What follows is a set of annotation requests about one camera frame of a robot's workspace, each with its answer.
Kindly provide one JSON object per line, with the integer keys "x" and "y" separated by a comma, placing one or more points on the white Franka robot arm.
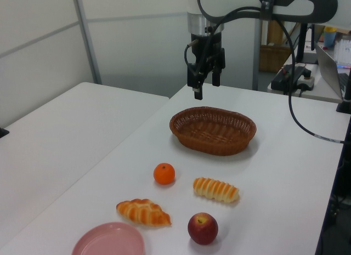
{"x": 296, "y": 5}

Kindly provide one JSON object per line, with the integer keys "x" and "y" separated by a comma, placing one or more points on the grey emergency stop box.
{"x": 307, "y": 80}

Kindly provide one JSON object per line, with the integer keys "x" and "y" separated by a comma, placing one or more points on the striped bread roll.
{"x": 216, "y": 190}

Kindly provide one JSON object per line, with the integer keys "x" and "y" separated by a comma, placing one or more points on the orange tangerine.
{"x": 164, "y": 174}

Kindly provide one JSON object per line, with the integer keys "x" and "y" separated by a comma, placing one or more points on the red apple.
{"x": 203, "y": 230}

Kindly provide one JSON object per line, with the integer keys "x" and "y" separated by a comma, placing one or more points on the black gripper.
{"x": 208, "y": 46}

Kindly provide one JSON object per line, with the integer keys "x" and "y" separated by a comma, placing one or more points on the brown woven basket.
{"x": 214, "y": 145}

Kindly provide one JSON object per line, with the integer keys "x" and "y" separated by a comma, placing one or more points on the black monitor stand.
{"x": 304, "y": 46}

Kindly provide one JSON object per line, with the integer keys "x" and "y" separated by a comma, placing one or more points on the black power box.
{"x": 281, "y": 80}

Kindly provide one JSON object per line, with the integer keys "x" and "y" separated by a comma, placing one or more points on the grey partition post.
{"x": 86, "y": 38}

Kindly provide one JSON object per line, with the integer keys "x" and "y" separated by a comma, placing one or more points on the grey laptop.
{"x": 329, "y": 71}

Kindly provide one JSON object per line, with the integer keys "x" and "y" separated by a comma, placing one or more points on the wooden cabinet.
{"x": 272, "y": 57}

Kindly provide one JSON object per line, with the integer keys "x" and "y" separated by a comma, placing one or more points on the braided pointed bread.
{"x": 142, "y": 212}

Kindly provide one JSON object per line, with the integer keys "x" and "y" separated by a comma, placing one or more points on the pink plate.
{"x": 109, "y": 241}

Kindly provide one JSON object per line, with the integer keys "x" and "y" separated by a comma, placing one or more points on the blue cup with yellow lid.
{"x": 329, "y": 38}

